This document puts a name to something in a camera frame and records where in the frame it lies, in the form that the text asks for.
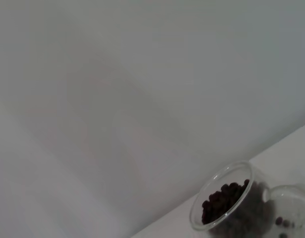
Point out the clear glass cup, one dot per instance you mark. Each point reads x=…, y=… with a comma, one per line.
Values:
x=298, y=205
x=231, y=171

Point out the loose coffee bean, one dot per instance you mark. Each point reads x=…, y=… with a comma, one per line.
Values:
x=279, y=220
x=286, y=223

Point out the coffee beans pile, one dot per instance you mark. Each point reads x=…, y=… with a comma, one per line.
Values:
x=216, y=200

